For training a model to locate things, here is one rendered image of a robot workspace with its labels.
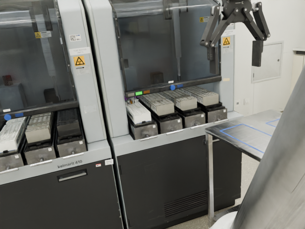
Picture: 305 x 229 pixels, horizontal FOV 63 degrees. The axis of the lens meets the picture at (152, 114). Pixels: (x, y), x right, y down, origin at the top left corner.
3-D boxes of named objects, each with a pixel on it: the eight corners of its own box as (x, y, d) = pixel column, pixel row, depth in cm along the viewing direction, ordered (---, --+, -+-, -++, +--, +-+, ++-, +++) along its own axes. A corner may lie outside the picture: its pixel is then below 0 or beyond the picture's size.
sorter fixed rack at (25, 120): (17, 118, 176) (14, 110, 174) (32, 115, 179) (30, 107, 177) (8, 133, 150) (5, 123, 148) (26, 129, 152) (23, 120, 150)
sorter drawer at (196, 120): (149, 101, 209) (148, 90, 206) (164, 97, 213) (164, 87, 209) (188, 131, 143) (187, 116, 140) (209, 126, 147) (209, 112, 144)
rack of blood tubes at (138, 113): (124, 111, 167) (122, 102, 165) (138, 108, 170) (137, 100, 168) (135, 126, 140) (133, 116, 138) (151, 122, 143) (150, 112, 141)
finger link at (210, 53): (213, 40, 63) (203, 41, 62) (213, 60, 65) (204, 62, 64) (210, 39, 64) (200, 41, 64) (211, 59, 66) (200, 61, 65)
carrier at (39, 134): (51, 136, 133) (48, 126, 131) (51, 138, 131) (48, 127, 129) (27, 141, 130) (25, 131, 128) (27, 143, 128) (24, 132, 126)
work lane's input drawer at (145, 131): (113, 107, 201) (111, 97, 198) (130, 104, 204) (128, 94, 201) (137, 143, 135) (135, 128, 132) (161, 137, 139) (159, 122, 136)
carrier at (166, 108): (173, 111, 152) (172, 102, 150) (174, 112, 150) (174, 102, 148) (155, 115, 149) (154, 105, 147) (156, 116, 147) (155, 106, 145)
